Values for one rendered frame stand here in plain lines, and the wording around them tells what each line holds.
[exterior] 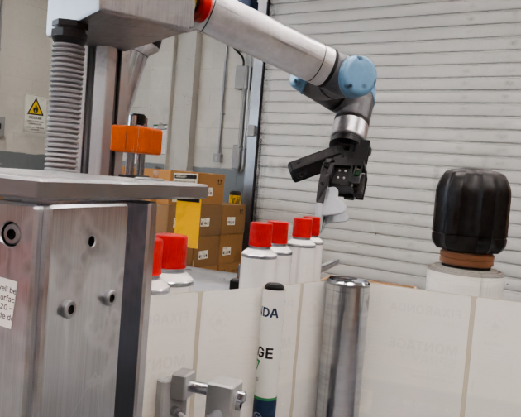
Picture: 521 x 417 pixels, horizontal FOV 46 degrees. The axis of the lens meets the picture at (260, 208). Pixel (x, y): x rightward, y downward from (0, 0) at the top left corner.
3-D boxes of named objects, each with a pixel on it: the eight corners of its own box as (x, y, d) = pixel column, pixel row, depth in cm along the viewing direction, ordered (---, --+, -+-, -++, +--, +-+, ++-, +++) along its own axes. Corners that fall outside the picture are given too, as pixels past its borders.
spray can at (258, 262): (260, 371, 85) (273, 225, 84) (227, 365, 87) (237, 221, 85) (273, 362, 90) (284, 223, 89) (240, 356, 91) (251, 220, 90)
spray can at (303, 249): (303, 340, 103) (313, 219, 102) (274, 335, 105) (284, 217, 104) (311, 333, 108) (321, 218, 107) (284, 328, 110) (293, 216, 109)
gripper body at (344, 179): (358, 184, 117) (369, 133, 122) (315, 180, 120) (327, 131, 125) (362, 203, 124) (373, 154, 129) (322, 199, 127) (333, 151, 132)
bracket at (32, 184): (39, 201, 21) (40, 173, 21) (-183, 176, 25) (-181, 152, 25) (209, 198, 33) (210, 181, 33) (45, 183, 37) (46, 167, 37)
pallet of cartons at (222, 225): (155, 328, 438) (167, 170, 432) (70, 308, 479) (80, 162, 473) (241, 304, 542) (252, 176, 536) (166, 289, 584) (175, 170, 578)
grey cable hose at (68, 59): (59, 239, 58) (74, 17, 57) (30, 235, 59) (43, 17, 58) (82, 237, 62) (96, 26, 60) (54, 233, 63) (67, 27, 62)
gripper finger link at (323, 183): (322, 198, 117) (331, 160, 121) (314, 198, 117) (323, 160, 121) (326, 211, 121) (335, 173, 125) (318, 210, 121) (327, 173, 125)
